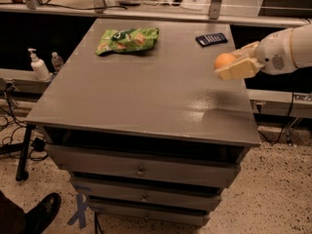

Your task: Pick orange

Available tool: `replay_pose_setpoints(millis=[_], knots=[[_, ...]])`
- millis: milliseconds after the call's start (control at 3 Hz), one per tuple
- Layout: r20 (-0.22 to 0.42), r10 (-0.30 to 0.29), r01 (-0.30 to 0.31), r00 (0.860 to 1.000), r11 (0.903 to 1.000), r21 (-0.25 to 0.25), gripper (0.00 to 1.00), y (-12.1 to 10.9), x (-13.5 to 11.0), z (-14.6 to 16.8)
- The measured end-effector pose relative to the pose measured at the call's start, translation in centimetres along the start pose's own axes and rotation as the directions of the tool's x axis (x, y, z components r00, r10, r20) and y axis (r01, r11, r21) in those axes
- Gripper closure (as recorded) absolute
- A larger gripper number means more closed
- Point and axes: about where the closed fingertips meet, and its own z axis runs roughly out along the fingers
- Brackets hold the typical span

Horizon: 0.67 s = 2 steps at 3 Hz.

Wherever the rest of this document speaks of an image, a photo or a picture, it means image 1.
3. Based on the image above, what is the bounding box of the white pump dispenser bottle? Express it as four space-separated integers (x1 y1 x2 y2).
28 48 50 81

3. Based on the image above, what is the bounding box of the grey drawer cabinet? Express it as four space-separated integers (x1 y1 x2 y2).
27 19 259 211

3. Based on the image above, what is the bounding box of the middle grey drawer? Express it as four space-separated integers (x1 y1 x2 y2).
70 177 221 212

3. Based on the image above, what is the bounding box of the grey drawer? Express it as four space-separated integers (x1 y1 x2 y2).
88 200 210 226
70 177 221 212
46 144 240 188

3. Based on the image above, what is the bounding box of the black metal stand leg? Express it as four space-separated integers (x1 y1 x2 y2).
16 125 34 181

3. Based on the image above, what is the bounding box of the clear plastic water bottle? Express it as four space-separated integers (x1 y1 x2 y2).
51 52 64 72

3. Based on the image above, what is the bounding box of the black power adapter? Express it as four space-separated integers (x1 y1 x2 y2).
31 137 46 152

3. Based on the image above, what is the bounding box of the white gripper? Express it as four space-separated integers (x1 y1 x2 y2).
214 28 296 80

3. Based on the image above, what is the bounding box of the top grey drawer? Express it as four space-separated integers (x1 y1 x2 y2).
46 144 240 188

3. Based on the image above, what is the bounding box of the black leather shoe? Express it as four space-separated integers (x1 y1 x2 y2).
20 192 61 234

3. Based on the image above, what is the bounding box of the green chip bag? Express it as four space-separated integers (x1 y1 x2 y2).
96 27 160 56

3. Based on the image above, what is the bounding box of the orange fruit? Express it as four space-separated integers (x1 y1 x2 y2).
214 53 236 69

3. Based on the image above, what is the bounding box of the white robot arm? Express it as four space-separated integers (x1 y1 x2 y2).
214 24 312 80

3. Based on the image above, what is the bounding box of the bottom grey drawer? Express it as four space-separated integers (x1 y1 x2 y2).
88 200 210 226

